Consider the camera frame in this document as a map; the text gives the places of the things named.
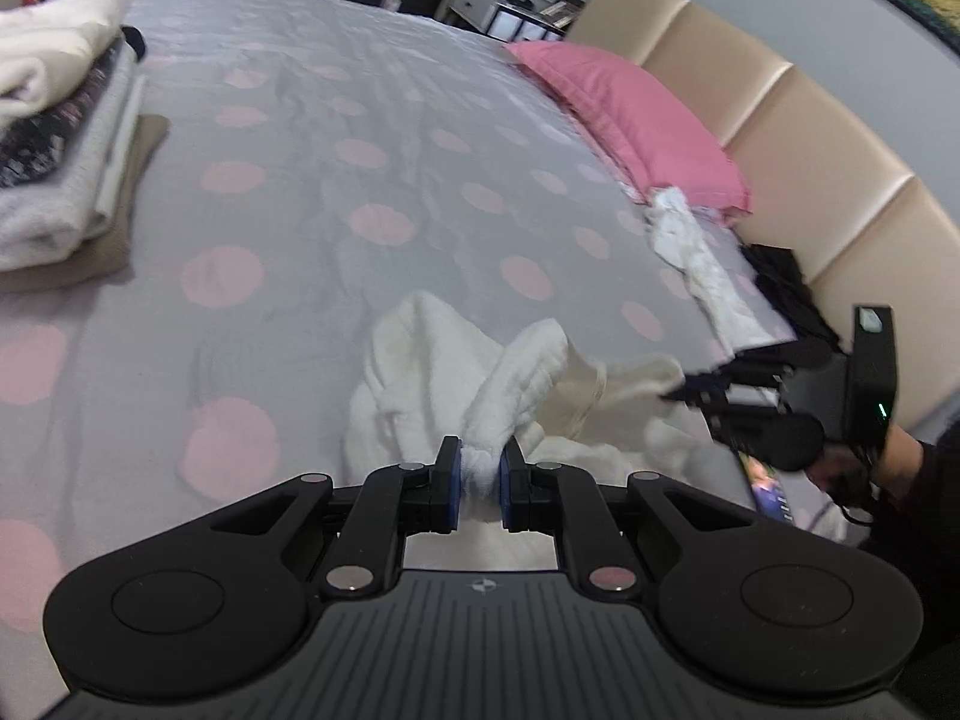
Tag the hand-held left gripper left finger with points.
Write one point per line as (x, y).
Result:
(450, 486)

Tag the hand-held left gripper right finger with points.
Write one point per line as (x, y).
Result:
(512, 486)

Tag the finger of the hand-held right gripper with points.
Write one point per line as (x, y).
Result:
(739, 369)
(731, 409)

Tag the white garment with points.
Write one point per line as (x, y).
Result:
(487, 390)

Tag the person's right forearm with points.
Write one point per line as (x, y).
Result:
(919, 465)

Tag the colourful printed booklet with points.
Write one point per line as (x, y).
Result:
(766, 491)

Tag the black cloth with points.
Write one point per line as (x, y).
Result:
(787, 285)

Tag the crumpled white cloth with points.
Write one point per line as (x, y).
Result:
(697, 262)

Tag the beige padded headboard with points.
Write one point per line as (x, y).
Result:
(810, 142)

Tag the pink pillow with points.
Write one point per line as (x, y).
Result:
(637, 120)

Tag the folded beige garment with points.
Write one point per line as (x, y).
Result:
(120, 225)

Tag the white drawer unit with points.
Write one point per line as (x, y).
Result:
(499, 11)

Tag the folded light grey garment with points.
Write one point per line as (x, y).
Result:
(60, 195)

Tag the folded dark patterned garment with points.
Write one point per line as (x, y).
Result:
(52, 127)

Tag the folded white towel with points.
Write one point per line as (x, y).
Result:
(52, 37)

